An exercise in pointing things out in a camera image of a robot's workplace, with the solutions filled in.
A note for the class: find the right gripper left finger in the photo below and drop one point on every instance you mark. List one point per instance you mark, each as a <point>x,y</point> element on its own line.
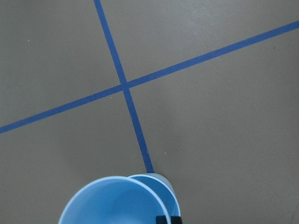
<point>161,220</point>

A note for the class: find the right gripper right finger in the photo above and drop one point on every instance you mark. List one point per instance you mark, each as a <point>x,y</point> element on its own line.
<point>176,220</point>

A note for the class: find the blue cup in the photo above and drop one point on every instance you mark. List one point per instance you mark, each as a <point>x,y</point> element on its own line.
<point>163,188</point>
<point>114,200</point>

